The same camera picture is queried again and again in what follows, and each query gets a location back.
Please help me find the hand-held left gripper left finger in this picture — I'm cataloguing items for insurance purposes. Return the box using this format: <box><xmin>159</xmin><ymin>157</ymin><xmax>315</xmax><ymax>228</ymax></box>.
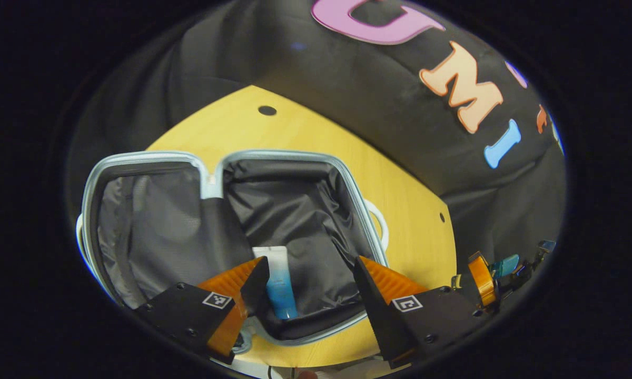
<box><xmin>134</xmin><ymin>256</ymin><xmax>271</xmax><ymax>365</ymax></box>

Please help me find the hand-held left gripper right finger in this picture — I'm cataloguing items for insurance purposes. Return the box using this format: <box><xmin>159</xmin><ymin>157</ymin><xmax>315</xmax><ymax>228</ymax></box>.
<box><xmin>354</xmin><ymin>256</ymin><xmax>498</xmax><ymax>369</ymax></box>

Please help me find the white and blue tube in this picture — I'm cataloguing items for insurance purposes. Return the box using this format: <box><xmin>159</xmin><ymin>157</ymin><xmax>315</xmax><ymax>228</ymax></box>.
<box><xmin>252</xmin><ymin>245</ymin><xmax>299</xmax><ymax>321</ymax></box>

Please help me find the light blue suitcase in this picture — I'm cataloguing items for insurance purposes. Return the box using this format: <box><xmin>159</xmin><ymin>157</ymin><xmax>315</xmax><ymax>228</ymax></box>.
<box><xmin>75</xmin><ymin>150</ymin><xmax>390</xmax><ymax>353</ymax></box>

